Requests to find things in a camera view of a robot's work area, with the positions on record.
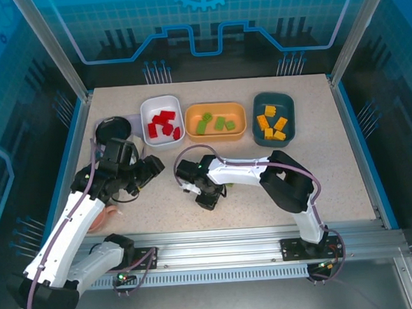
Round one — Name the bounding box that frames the white rectangular container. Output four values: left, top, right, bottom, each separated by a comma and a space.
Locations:
139, 94, 187, 153

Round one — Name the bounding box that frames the lavender tray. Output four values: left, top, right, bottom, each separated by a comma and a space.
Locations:
93, 112, 148, 159

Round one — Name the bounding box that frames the aluminium front beam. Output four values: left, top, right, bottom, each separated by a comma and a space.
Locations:
71, 217, 408, 279

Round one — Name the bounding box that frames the orange rectangular container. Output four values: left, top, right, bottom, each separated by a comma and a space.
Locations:
183, 100, 249, 145

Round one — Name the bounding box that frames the pink bowl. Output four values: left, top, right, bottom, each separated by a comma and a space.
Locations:
85, 201, 124, 235

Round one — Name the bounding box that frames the small electronics connector board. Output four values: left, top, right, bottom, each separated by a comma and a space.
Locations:
112, 268, 138, 285
309, 258, 340, 273

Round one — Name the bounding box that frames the dark teal rectangular container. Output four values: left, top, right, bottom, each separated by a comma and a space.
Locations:
250, 89, 297, 149

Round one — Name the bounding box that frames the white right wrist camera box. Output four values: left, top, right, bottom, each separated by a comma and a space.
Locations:
180, 182, 201, 196

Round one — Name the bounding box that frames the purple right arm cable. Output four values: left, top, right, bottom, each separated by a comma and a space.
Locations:
171, 136, 347, 293

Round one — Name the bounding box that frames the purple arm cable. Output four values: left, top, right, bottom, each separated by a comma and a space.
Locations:
171, 136, 347, 293
16, 135, 161, 309

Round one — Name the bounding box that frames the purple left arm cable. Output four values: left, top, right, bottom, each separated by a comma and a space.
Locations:
16, 135, 161, 309

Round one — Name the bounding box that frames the aluminium table side rail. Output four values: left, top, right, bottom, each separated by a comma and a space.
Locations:
36, 93, 103, 251
327, 76, 388, 233

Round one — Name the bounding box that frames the slotted grey cable duct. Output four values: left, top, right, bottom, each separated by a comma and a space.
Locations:
89, 264, 311, 292

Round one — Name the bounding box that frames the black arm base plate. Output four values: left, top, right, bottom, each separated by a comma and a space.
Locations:
132, 246, 160, 271
279, 234, 345, 262

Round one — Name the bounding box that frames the aluminium upright frame post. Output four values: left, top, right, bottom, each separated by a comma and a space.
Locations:
324, 0, 390, 87
10, 0, 94, 106

